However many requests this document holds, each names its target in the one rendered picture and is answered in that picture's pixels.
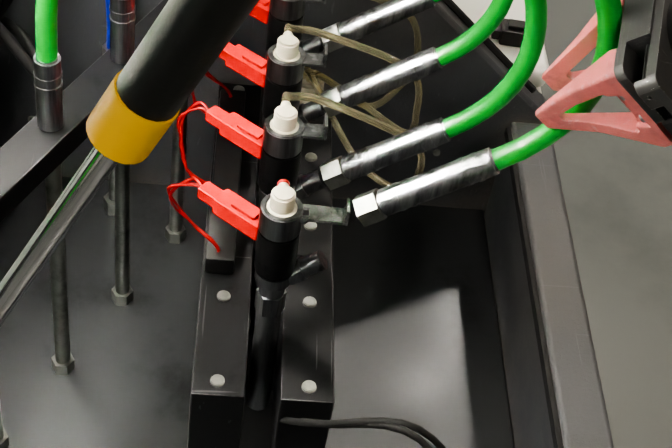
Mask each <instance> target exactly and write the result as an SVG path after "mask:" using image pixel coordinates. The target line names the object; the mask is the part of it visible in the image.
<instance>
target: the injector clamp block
mask: <svg viewBox="0 0 672 448"><path fill-rule="evenodd" d="M222 84H223V85H225V86H226V87H227V88H228V89H229V90H241V91H245V92H246V99H245V114H244V118H245V119H247V120H249V121H250V122H252V123H253V124H255V125H257V126H258V127H260V113H261V94H262V88H261V86H255V85H243V84H232V83H222ZM331 159H332V124H331V122H330V120H329V118H328V132H327V139H326V140H317V139H305V138H303V144H302V151H301V159H300V166H299V174H298V175H300V174H303V175H306V174H308V173H311V172H313V171H316V170H318V169H320V166H321V164H322V163H323V162H326V161H328V160H331ZM257 169H258V158H256V157H255V156H253V155H251V154H250V153H248V152H247V151H245V150H243V149H242V158H241V173H240V188H239V196H241V197H242V198H244V199H245V200H247V201H248V202H250V203H252V204H253V205H255V206H256V188H257ZM300 201H301V202H302V204H309V205H319V206H328V207H332V190H331V191H330V189H329V188H328V187H326V188H323V189H321V190H318V191H315V192H313V193H311V194H310V195H309V196H308V197H306V198H303V199H301V200H300ZM206 243H207V239H206V238H205V240H204V251H203V262H202V272H201V283H200V294H199V305H198V316H197V327H196V337H195V348H194V359H193V370H192V381H191V392H190V407H189V423H188V439H187V448H240V440H241V431H242V422H243V414H244V405H245V395H246V388H247V386H248V378H249V369H250V360H251V351H252V342H253V334H254V326H253V325H252V323H251V321H250V316H251V307H252V298H253V289H254V280H255V278H254V272H255V268H254V259H255V250H254V246H253V245H254V240H253V239H251V238H250V237H248V236H247V235H245V234H244V233H242V232H241V231H239V230H238V229H237V233H236V248H235V262H234V272H233V273H232V274H224V273H210V272H205V270H204V267H205V254H206ZM319 250H320V251H322V252H323V253H324V255H325V257H326V259H327V263H328V267H327V269H326V270H324V271H321V272H319V273H316V274H313V275H311V276H309V278H308V279H307V280H304V281H302V282H299V283H296V284H294V285H291V284H290V285H289V287H287V288H286V289H285V290H286V291H287V293H286V300H285V308H284V310H283V311H282V314H281V321H280V329H279V336H278V343H277V351H276V358H275V366H274V373H273V380H272V388H271V390H273V416H272V445H271V448H325V447H326V442H327V437H328V432H329V428H324V427H305V426H297V425H290V424H283V423H281V422H280V420H281V419H282V418H284V417H292V418H299V419H300V418H310V419H319V420H331V417H332V412H333V406H334V317H333V224H325V223H315V222H308V223H306V224H305V225H303V224H301V231H300V237H299V244H298V252H297V256H298V255H302V256H305V255H308V254H311V253H313V252H316V251H319Z"/></svg>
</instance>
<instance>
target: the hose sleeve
mask: <svg viewBox="0 0 672 448"><path fill-rule="evenodd" d="M500 171H501V170H499V169H498V168H497V166H496V164H495V162H494V159H493V156H492V149H491V148H490V147H488V148H486V149H483V150H480V151H478V152H473V153H470V154H469V155H467V156H465V157H460V158H458V159H457V160H454V161H452V162H449V163H446V164H444V165H441V166H439V167H436V168H433V169H431V170H428V171H426V172H423V173H420V174H418V175H415V176H413V177H410V178H405V179H403V180H402V181H400V182H395V183H392V185H389V186H387V187H384V188H381V189H379V190H377V193H376V201H377V204H378V207H379V209H380V210H381V212H382V213H383V214H384V215H386V216H389V215H392V214H394V213H397V212H400V211H405V210H407V209H408V208H410V207H415V206H418V205H419V204H421V203H424V202H426V201H429V200H432V199H434V198H437V197H440V196H442V195H445V194H448V193H450V192H453V191H456V190H458V189H461V188H464V187H466V186H471V185H473V184H474V183H477V182H482V181H485V179H488V178H490V177H493V176H496V175H498V174H500Z"/></svg>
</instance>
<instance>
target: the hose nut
mask: <svg viewBox="0 0 672 448"><path fill-rule="evenodd" d="M377 190H378V189H377V188H375V189H373V190H370V191H367V192H365V193H362V194H360V195H357V196H356V197H355V198H354V199H353V205H354V209H355V213H356V216H357V218H358V219H359V221H360V222H361V223H362V225H363V226H364V227H366V226H369V225H372V224H374V223H377V222H380V221H382V220H385V219H386V218H387V216H386V215H384V214H383V213H382V212H381V210H380V209H379V207H378V204H377V201H376V193H377Z"/></svg>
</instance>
